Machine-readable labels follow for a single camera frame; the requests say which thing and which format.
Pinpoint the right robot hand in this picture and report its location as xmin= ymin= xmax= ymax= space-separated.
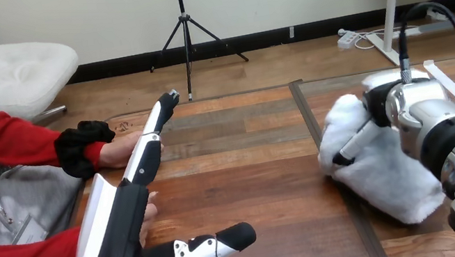
xmin=320 ymin=79 xmax=417 ymax=170

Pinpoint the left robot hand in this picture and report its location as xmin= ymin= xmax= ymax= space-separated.
xmin=35 ymin=79 xmax=262 ymax=257

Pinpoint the person's hand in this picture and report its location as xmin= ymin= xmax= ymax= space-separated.
xmin=94 ymin=127 xmax=167 ymax=172
xmin=131 ymin=190 xmax=168 ymax=250

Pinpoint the white towel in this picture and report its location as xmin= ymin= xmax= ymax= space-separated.
xmin=304 ymin=63 xmax=455 ymax=240

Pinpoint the white power strip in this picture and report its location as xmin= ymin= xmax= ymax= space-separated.
xmin=335 ymin=26 xmax=362 ymax=52

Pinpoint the black tripod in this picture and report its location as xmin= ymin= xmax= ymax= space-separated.
xmin=137 ymin=0 xmax=255 ymax=109

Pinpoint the tangle of cables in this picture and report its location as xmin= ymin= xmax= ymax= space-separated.
xmin=351 ymin=20 xmax=424 ymax=54

